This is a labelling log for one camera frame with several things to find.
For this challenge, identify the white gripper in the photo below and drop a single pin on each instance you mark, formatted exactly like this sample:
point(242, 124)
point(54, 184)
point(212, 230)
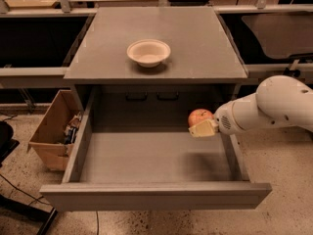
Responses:
point(224, 120)

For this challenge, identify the red apple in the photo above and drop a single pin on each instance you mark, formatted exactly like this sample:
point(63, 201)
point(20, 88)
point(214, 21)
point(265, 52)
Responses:
point(199, 115)

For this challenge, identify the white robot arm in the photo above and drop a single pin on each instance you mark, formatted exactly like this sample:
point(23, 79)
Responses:
point(279, 101)

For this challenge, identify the open grey top drawer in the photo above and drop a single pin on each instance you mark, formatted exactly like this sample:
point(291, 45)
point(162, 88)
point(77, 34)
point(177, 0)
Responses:
point(133, 152)

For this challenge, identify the grey drawer cabinet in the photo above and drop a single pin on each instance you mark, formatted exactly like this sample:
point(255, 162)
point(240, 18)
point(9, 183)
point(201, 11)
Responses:
point(144, 69)

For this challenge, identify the white paper bowl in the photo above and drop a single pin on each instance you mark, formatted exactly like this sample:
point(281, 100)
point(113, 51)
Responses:
point(148, 53)

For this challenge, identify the brown cardboard box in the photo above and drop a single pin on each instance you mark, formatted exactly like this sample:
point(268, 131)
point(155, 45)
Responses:
point(49, 139)

